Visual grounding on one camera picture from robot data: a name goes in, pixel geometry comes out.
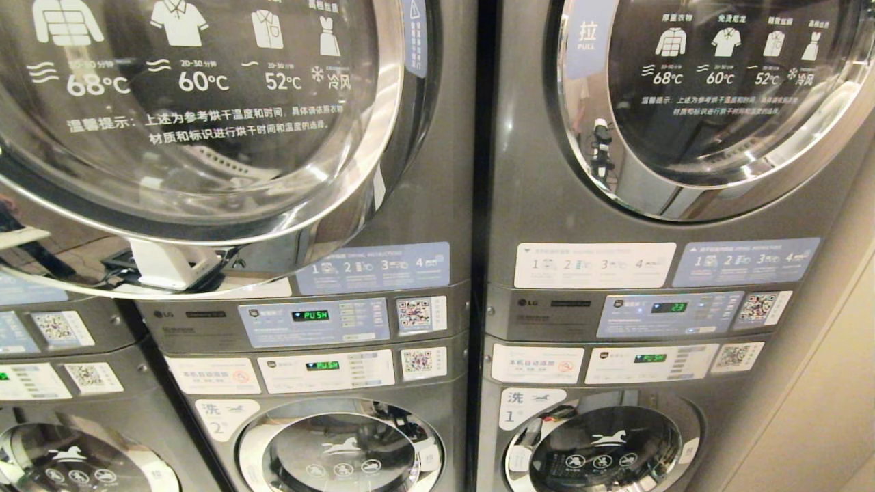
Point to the grey dryer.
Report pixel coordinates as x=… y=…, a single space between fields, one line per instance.
x=533 y=205
x=441 y=205
x=109 y=328

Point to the round dryer door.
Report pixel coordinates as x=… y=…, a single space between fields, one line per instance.
x=205 y=198
x=718 y=181

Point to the blue instruction sticker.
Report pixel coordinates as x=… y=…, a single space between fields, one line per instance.
x=372 y=268
x=745 y=262

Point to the square code sticker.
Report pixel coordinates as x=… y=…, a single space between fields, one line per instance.
x=61 y=329
x=762 y=309
x=420 y=314
x=424 y=363
x=93 y=378
x=737 y=357

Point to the white warning sticker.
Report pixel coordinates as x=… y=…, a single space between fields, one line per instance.
x=536 y=363
x=212 y=376

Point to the white instruction sticker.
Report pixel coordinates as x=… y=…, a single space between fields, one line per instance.
x=595 y=265

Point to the grey washing machine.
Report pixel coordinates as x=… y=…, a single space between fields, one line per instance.
x=147 y=383
x=709 y=395
x=452 y=410

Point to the blue control panel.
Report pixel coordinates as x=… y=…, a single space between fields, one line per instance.
x=629 y=318
x=273 y=324

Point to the white number sticker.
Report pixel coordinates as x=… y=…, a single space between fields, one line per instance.
x=530 y=408
x=225 y=418

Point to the white control panel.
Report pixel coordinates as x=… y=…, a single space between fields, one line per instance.
x=287 y=374
x=34 y=383
x=615 y=365

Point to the round washer door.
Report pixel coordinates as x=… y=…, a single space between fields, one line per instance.
x=68 y=454
x=342 y=447
x=601 y=444

